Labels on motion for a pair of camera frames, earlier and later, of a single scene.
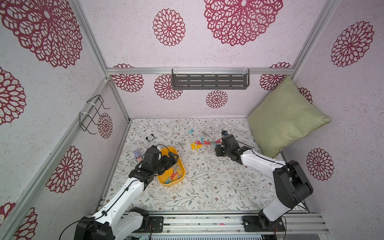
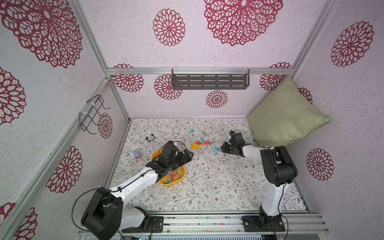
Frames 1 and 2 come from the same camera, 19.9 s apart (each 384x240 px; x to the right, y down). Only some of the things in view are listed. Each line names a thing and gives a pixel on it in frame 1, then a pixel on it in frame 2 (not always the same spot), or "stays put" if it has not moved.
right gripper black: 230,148 to 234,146
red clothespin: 173,175 stays put
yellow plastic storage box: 175,174 stays put
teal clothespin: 168,181 stays put
